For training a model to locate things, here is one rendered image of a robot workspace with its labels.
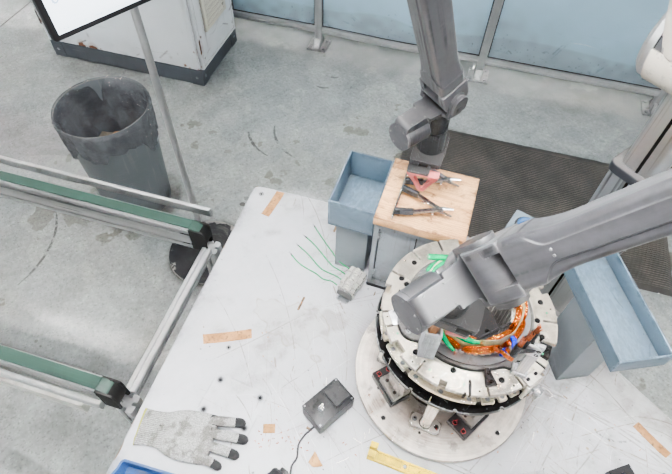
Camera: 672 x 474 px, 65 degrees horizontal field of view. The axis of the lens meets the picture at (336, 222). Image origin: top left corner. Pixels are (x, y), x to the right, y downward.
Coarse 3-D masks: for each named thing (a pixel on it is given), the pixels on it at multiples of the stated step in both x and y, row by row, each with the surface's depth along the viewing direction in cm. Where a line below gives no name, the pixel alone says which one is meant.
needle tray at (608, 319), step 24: (600, 264) 112; (624, 264) 107; (576, 288) 106; (600, 288) 108; (624, 288) 107; (576, 312) 110; (600, 312) 105; (624, 312) 105; (648, 312) 101; (576, 336) 111; (600, 336) 99; (624, 336) 102; (648, 336) 102; (552, 360) 122; (576, 360) 112; (600, 360) 114; (624, 360) 94; (648, 360) 95
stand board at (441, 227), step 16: (400, 160) 124; (400, 176) 120; (448, 176) 121; (464, 176) 121; (384, 192) 117; (432, 192) 118; (448, 192) 118; (464, 192) 118; (384, 208) 115; (416, 208) 115; (464, 208) 115; (384, 224) 114; (400, 224) 112; (416, 224) 112; (432, 224) 112; (448, 224) 112; (464, 224) 112; (464, 240) 110
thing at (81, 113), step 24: (72, 96) 216; (96, 96) 224; (120, 96) 225; (144, 96) 218; (72, 120) 218; (96, 120) 229; (120, 120) 234; (144, 120) 207; (72, 144) 202; (96, 144) 199; (120, 144) 203
